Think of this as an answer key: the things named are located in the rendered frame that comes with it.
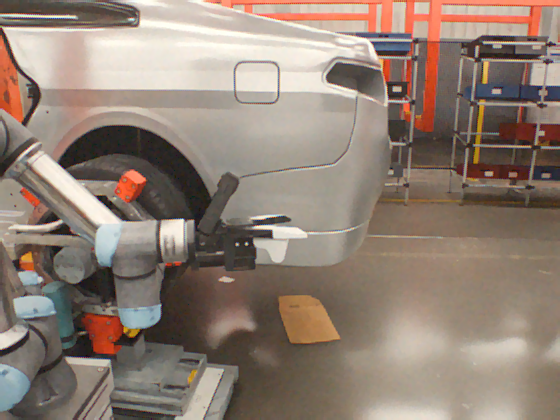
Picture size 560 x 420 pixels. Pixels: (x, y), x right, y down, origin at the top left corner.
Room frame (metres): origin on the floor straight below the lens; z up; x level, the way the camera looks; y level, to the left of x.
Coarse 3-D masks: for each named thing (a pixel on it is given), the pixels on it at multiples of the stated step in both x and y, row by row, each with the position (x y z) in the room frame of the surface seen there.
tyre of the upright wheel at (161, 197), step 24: (72, 168) 1.66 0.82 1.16; (96, 168) 1.64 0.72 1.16; (120, 168) 1.65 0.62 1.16; (144, 168) 1.75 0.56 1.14; (144, 192) 1.62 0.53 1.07; (168, 192) 1.71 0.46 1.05; (48, 216) 1.69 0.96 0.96; (168, 216) 1.61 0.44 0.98; (192, 216) 1.80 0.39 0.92; (168, 288) 1.61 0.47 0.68
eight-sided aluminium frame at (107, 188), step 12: (96, 192) 1.56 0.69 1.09; (108, 192) 1.55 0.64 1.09; (120, 204) 1.54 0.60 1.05; (132, 204) 1.58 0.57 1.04; (36, 216) 1.60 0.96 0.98; (132, 216) 1.54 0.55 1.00; (144, 216) 1.57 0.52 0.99; (36, 252) 1.60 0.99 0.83; (48, 252) 1.65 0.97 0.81; (36, 264) 1.60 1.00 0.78; (48, 264) 1.64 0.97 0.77; (48, 276) 1.59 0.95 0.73; (72, 288) 1.63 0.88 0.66; (72, 300) 1.58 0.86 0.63; (84, 300) 1.61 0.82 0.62; (96, 300) 1.61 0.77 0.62; (96, 312) 1.57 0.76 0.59; (108, 312) 1.56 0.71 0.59
